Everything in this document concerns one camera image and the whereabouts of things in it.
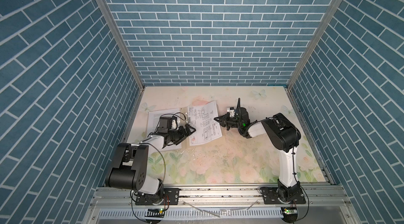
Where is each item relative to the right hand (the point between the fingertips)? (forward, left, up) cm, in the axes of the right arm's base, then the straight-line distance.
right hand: (212, 117), depth 95 cm
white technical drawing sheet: (+3, +8, -6) cm, 10 cm away
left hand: (-10, +12, -2) cm, 16 cm away
